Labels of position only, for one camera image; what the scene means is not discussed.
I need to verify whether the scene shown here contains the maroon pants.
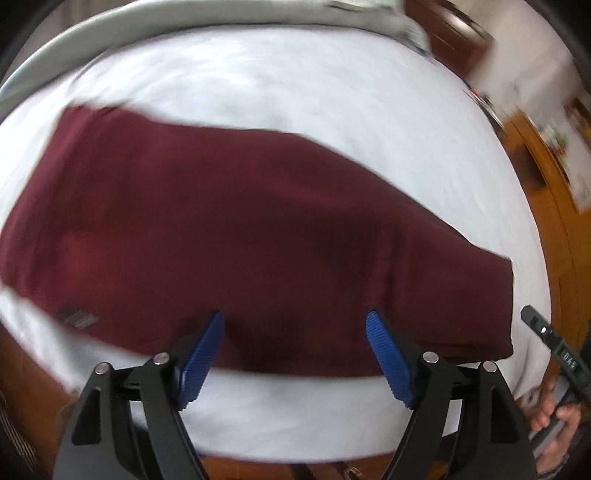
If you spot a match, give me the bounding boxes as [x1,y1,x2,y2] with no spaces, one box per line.
[0,104,516,377]

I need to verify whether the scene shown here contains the wooden desk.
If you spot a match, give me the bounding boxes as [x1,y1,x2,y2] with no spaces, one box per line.
[502,110,591,418]

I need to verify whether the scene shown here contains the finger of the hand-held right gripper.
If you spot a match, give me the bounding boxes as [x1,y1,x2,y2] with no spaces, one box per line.
[520,304,562,354]

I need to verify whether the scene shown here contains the grey duvet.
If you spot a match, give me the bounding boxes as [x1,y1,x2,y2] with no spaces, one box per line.
[0,0,431,118]

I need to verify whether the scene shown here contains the person's right hand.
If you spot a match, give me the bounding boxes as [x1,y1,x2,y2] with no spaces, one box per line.
[530,376,581,476]

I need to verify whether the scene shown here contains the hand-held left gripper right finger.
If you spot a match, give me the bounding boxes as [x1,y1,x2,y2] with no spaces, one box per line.
[365,311,539,480]

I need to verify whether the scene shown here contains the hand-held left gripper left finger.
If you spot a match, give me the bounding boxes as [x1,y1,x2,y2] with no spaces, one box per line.
[52,310,226,480]

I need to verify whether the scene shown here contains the dark wooden headboard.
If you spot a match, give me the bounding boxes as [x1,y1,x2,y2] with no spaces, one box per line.
[405,0,496,80]

